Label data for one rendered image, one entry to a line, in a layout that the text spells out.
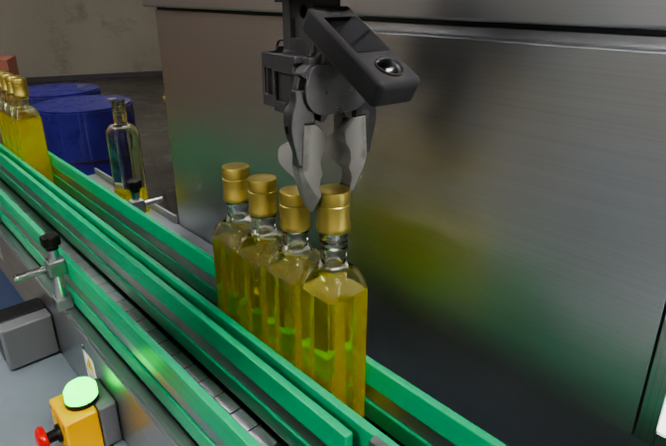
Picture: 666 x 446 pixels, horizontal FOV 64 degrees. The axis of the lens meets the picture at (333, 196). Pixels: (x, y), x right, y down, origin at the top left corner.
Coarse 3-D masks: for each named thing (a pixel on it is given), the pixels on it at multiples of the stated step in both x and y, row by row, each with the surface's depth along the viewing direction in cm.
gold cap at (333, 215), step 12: (324, 192) 53; (336, 192) 53; (348, 192) 53; (324, 204) 53; (336, 204) 52; (348, 204) 54; (324, 216) 53; (336, 216) 53; (348, 216) 54; (324, 228) 54; (336, 228) 53; (348, 228) 54
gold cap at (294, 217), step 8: (280, 192) 57; (288, 192) 57; (296, 192) 57; (280, 200) 57; (288, 200) 57; (296, 200) 57; (280, 208) 58; (288, 208) 57; (296, 208) 57; (304, 208) 57; (280, 216) 58; (288, 216) 57; (296, 216) 57; (304, 216) 58; (280, 224) 58; (288, 224) 58; (296, 224) 58; (304, 224) 58; (288, 232) 58; (296, 232) 58
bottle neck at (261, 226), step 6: (276, 216) 63; (252, 222) 63; (258, 222) 62; (264, 222) 62; (270, 222) 63; (276, 222) 64; (258, 228) 63; (264, 228) 63; (270, 228) 63; (276, 228) 64; (258, 234) 63; (264, 234) 63; (270, 234) 63
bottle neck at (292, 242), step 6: (288, 234) 58; (294, 234) 58; (300, 234) 58; (306, 234) 59; (288, 240) 59; (294, 240) 58; (300, 240) 59; (306, 240) 59; (282, 246) 60; (288, 246) 59; (294, 246) 59; (300, 246) 59; (306, 246) 60; (294, 252) 59
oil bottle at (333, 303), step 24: (312, 288) 56; (336, 288) 54; (360, 288) 56; (312, 312) 57; (336, 312) 55; (360, 312) 57; (312, 336) 58; (336, 336) 56; (360, 336) 58; (312, 360) 59; (336, 360) 57; (360, 360) 60; (336, 384) 58; (360, 384) 61; (360, 408) 62
